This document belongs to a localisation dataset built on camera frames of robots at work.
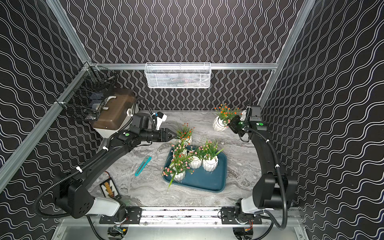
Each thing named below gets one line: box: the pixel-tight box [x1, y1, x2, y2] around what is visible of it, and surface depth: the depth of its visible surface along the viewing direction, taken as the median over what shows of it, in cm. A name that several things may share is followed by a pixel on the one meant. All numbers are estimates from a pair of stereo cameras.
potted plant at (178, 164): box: [161, 144, 195, 189], surface depth 82 cm
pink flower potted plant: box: [189, 142, 207, 169], surface depth 86 cm
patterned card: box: [99, 177, 122, 199], surface depth 83 cm
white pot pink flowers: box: [170, 140, 194, 164], surface depth 83 cm
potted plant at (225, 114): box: [212, 103, 243, 132], surface depth 78 cm
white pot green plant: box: [195, 139, 225, 172], surface depth 87 cm
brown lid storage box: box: [92, 88, 136, 138], surface depth 100 cm
